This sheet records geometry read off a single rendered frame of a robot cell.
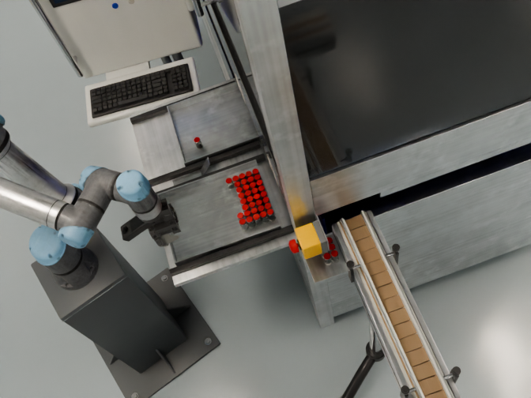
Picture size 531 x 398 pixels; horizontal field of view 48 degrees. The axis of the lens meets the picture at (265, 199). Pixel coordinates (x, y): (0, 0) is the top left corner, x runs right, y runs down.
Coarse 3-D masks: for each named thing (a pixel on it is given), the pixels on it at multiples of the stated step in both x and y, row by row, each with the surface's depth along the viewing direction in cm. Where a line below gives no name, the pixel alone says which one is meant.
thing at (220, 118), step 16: (208, 96) 214; (224, 96) 214; (240, 96) 213; (176, 112) 214; (192, 112) 213; (208, 112) 212; (224, 112) 211; (240, 112) 209; (176, 128) 210; (192, 128) 209; (208, 128) 208; (224, 128) 207; (240, 128) 206; (192, 144) 206; (208, 144) 205; (224, 144) 204; (240, 144) 200; (192, 160) 199
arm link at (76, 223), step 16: (0, 176) 154; (0, 192) 150; (16, 192) 150; (32, 192) 151; (16, 208) 150; (32, 208) 149; (48, 208) 149; (64, 208) 149; (80, 208) 150; (96, 208) 151; (48, 224) 150; (64, 224) 149; (80, 224) 148; (96, 224) 152; (64, 240) 150; (80, 240) 148
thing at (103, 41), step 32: (64, 0) 206; (96, 0) 209; (128, 0) 212; (160, 0) 215; (64, 32) 218; (96, 32) 221; (128, 32) 224; (160, 32) 227; (192, 32) 231; (96, 64) 234; (128, 64) 238
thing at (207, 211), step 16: (208, 176) 195; (224, 176) 197; (176, 192) 196; (192, 192) 197; (208, 192) 196; (224, 192) 195; (176, 208) 194; (192, 208) 194; (208, 208) 193; (224, 208) 192; (240, 208) 191; (192, 224) 191; (208, 224) 190; (224, 224) 189; (272, 224) 186; (176, 240) 189; (192, 240) 188; (208, 240) 187; (224, 240) 186; (240, 240) 182; (176, 256) 186; (192, 256) 182
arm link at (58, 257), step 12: (36, 228) 183; (48, 228) 182; (36, 240) 181; (48, 240) 180; (60, 240) 180; (36, 252) 179; (48, 252) 179; (60, 252) 180; (72, 252) 185; (48, 264) 182; (60, 264) 183; (72, 264) 187
